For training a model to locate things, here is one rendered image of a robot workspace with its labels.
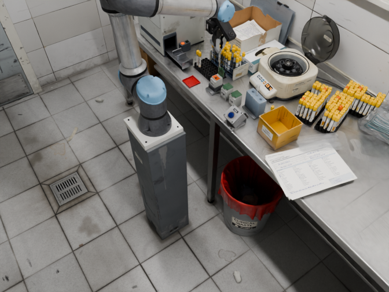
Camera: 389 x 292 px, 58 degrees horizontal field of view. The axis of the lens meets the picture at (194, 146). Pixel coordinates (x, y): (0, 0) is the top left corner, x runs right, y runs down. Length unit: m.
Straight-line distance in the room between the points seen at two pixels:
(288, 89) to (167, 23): 0.70
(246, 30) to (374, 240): 1.29
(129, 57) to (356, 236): 1.08
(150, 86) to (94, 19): 1.92
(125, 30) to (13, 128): 1.93
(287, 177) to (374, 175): 0.36
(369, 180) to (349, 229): 0.25
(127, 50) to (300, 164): 0.83
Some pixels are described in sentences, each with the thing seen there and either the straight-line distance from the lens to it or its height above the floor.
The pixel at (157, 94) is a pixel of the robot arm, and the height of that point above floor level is 1.12.
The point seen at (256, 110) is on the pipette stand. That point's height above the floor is 0.92.
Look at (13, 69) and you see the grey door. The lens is 3.21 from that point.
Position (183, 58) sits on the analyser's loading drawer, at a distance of 1.92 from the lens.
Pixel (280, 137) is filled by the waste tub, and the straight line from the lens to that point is 1.50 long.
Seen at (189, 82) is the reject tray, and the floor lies 0.88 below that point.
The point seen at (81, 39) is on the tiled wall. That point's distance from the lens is 3.33.
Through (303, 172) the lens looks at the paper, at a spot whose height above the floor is 0.89.
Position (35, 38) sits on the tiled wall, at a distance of 3.20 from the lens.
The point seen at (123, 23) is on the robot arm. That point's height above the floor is 1.36.
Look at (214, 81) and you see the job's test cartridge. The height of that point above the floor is 0.94.
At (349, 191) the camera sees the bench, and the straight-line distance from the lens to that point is 1.52.
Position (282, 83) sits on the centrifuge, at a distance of 1.71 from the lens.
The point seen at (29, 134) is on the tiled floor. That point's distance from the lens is 3.04.
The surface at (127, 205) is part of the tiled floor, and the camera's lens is 2.42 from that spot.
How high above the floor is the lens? 2.05
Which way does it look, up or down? 50 degrees down
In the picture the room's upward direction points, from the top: straight up
